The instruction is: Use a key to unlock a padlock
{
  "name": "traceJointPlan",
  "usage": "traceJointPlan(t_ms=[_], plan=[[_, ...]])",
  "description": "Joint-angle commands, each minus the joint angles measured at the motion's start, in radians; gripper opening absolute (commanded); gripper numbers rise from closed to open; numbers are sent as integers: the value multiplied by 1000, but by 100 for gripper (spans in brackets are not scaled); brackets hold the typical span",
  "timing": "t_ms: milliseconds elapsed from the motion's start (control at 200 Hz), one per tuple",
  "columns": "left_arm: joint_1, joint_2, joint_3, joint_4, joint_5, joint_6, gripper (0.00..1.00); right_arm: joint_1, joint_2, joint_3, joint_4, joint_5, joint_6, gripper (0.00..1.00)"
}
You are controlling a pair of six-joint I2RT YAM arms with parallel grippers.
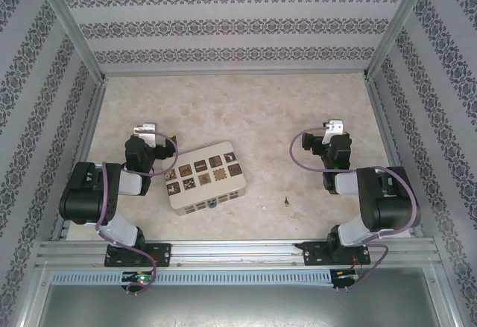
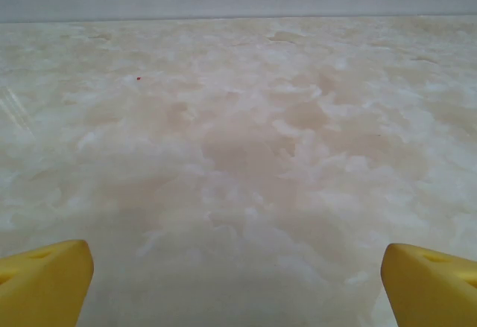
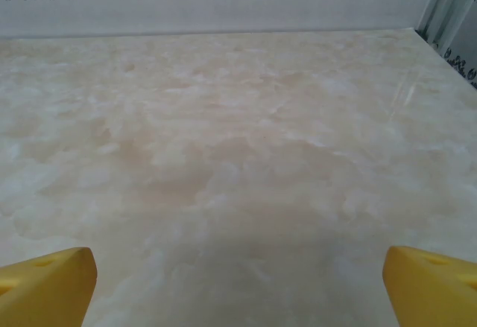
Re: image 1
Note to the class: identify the small circuit board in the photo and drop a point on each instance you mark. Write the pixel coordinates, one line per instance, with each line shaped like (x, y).
(344, 275)

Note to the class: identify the grey sheet metal tray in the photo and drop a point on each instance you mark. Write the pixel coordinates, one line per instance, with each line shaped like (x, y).
(238, 308)

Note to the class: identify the aluminium frame cross beam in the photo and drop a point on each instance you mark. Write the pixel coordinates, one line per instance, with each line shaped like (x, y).
(234, 72)

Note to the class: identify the blue padlock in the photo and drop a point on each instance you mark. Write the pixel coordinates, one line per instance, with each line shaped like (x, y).
(212, 204)

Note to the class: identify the white box with brown pictures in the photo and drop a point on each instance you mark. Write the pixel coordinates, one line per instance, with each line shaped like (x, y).
(201, 178)

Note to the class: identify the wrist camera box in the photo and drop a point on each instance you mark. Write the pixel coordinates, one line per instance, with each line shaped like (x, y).
(334, 126)
(146, 130)

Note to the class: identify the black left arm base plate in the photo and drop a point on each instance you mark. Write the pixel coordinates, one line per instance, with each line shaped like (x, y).
(164, 254)

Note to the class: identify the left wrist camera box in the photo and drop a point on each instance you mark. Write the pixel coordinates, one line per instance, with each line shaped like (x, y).
(146, 130)

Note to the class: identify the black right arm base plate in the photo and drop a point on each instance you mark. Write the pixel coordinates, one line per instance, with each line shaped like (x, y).
(311, 252)

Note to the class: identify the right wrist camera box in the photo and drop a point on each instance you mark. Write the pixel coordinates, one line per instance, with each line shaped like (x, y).
(334, 126)

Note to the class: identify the aluminium frame post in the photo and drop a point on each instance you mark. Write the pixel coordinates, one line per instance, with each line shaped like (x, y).
(395, 25)
(73, 25)

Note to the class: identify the aluminium mounting rail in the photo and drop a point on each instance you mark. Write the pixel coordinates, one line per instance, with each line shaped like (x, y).
(231, 249)

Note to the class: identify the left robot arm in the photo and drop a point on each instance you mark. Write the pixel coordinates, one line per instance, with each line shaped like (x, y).
(87, 196)

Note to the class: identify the aluminium table side rail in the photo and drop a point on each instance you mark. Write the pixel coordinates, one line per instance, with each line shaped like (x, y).
(384, 126)
(89, 126)

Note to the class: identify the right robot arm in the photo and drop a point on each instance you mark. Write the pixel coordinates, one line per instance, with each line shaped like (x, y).
(391, 208)

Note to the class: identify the circuit board with green light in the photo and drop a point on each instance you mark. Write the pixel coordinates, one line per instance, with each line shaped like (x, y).
(139, 278)

